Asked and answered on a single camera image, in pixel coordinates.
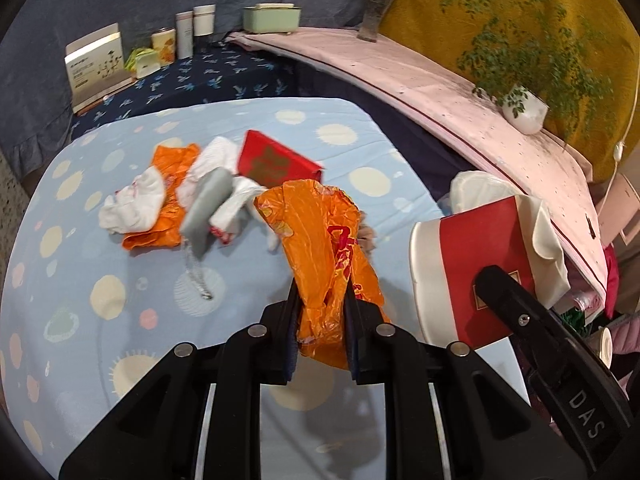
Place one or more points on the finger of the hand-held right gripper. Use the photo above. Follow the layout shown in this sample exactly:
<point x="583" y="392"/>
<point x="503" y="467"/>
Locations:
<point x="505" y="292"/>

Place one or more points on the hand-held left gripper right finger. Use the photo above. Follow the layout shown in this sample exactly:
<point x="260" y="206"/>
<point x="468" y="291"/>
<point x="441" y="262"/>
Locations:
<point x="352" y="360"/>

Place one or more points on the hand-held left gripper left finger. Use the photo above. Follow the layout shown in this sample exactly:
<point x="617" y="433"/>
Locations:
<point x="291" y="360"/>

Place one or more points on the white trash bin with liner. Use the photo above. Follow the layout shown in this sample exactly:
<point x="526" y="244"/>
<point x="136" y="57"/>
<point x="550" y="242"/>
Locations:
<point x="465" y="260"/>

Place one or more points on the orange plastic bag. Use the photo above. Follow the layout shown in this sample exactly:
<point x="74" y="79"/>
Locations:
<point x="320" y="240"/>
<point x="167" y="200"/>

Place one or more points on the red foil packet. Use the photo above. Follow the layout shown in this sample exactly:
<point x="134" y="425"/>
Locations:
<point x="275" y="157"/>

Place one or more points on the white paper towel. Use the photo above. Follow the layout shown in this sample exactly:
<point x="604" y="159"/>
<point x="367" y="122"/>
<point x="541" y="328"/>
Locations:
<point x="215" y="155"/>

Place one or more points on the white tissue with red stains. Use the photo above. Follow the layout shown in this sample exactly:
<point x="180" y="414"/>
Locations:
<point x="132" y="205"/>

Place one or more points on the pink garment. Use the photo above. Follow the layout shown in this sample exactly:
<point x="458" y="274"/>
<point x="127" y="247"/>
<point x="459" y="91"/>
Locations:
<point x="625" y="330"/>

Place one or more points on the thin silvery strip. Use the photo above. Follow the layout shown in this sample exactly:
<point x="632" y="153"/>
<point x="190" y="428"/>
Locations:
<point x="200" y="280"/>

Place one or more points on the dark purple cloth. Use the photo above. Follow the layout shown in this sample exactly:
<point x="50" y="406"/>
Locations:
<point x="410" y="145"/>

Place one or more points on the potted green plant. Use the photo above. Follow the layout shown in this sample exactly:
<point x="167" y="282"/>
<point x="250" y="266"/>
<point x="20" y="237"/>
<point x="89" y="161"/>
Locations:
<point x="522" y="107"/>

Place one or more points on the light blue dotted cloth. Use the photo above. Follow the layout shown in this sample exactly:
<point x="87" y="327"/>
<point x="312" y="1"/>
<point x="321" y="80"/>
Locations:
<point x="75" y="260"/>

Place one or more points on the pink cloth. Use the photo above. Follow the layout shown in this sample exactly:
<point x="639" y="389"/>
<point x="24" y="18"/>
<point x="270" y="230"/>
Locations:
<point x="400" y="70"/>

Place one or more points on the navy printed cloth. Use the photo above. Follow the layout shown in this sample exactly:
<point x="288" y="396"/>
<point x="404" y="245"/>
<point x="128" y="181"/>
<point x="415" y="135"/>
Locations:
<point x="210" y="77"/>

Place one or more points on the glass vase with pink flowers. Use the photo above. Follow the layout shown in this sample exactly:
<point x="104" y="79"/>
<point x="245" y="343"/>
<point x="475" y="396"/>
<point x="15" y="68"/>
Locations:
<point x="372" y="15"/>

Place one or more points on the green packet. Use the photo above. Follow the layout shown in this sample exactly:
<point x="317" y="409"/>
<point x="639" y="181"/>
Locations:
<point x="142" y="62"/>

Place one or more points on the yellow printed tin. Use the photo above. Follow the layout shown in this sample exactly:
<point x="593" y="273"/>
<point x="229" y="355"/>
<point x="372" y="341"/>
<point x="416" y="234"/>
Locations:
<point x="164" y="47"/>

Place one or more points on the green tissue box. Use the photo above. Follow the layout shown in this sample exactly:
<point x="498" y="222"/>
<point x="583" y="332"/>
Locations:
<point x="270" y="20"/>

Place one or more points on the tall white banded canister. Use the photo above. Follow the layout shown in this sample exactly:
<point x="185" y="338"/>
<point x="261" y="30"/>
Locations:
<point x="184" y="35"/>

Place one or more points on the short white canister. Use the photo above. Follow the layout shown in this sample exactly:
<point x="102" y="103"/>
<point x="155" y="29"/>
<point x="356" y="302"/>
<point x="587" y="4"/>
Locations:
<point x="204" y="20"/>

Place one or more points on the white booklet box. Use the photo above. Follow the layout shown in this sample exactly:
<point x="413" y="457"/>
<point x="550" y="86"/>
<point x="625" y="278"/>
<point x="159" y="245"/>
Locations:
<point x="95" y="67"/>

